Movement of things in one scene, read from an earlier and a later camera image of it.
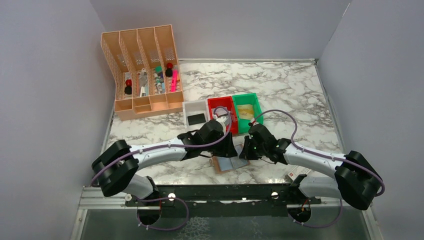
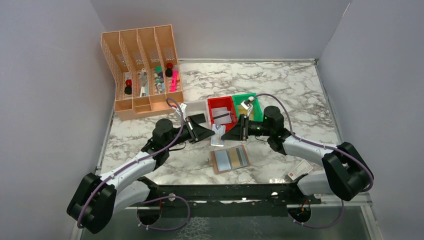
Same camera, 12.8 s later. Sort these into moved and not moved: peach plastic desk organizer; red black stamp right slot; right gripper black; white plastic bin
Moved: right gripper black
Not moved: peach plastic desk organizer; red black stamp right slot; white plastic bin
